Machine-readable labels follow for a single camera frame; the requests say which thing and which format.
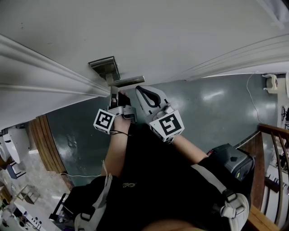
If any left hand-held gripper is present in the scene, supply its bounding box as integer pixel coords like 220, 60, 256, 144
93, 86, 138, 135

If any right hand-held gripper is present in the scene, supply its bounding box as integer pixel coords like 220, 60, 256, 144
135, 85, 185, 143

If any white rounded robot base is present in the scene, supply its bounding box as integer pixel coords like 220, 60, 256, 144
0, 126, 31, 164

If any white shoulder harness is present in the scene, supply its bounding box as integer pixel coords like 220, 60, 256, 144
74, 163, 250, 231

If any person's left forearm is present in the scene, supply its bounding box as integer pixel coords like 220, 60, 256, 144
101, 115, 131, 179

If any person's right forearm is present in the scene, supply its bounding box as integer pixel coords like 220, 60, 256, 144
170, 135, 210, 165

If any metal door lock plate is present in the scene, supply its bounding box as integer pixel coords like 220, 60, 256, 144
88, 56, 121, 82

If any white panelled door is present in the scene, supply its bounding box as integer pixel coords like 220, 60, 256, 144
0, 0, 289, 91

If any person's left hand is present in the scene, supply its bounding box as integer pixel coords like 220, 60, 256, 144
117, 89, 132, 108

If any black wrist band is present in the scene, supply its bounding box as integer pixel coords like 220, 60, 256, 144
110, 129, 132, 137

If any person's black shirt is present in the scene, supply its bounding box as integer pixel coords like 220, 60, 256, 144
63, 123, 251, 231

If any wooden plank board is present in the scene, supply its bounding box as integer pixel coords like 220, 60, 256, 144
29, 114, 68, 174

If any black equipment case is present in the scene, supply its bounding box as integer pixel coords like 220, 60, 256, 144
207, 143, 256, 182

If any white plastic stool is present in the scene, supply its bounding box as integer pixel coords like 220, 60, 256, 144
261, 73, 279, 93

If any wooden chair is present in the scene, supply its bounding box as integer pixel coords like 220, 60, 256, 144
237, 123, 289, 231

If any blue chair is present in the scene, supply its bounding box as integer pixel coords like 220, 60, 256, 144
6, 160, 28, 180

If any metal door lever handle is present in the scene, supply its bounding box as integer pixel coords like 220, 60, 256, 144
106, 74, 145, 88

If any white power strip cable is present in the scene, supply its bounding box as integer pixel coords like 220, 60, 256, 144
46, 171, 102, 178

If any thin white wall cable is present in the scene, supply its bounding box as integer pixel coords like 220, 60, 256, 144
246, 71, 262, 124

